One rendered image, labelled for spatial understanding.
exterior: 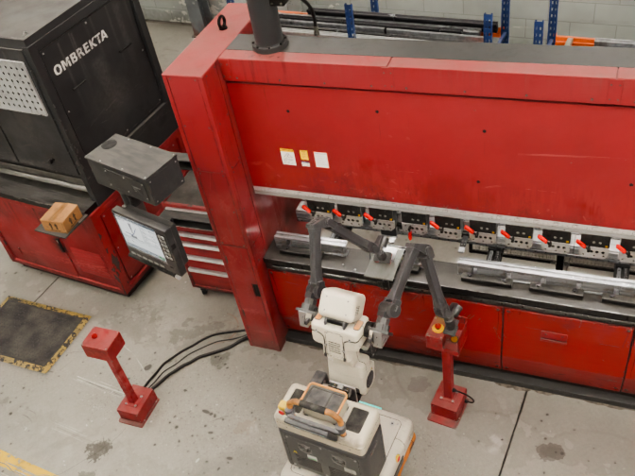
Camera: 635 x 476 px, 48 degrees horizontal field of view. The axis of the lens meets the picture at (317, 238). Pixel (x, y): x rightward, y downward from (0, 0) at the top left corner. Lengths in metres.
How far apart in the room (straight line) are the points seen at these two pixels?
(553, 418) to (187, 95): 2.99
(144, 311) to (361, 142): 2.72
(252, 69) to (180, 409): 2.49
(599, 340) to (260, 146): 2.29
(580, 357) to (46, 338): 3.99
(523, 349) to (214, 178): 2.18
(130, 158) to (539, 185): 2.19
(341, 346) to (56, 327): 3.01
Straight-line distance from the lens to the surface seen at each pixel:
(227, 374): 5.35
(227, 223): 4.55
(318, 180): 4.29
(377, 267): 4.40
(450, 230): 4.25
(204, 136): 4.15
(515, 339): 4.67
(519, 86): 3.59
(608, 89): 3.56
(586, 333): 4.53
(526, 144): 3.79
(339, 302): 3.74
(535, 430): 4.89
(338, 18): 6.22
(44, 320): 6.33
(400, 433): 4.52
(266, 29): 3.93
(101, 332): 4.84
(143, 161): 4.03
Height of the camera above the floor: 4.10
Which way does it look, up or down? 42 degrees down
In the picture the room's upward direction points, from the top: 11 degrees counter-clockwise
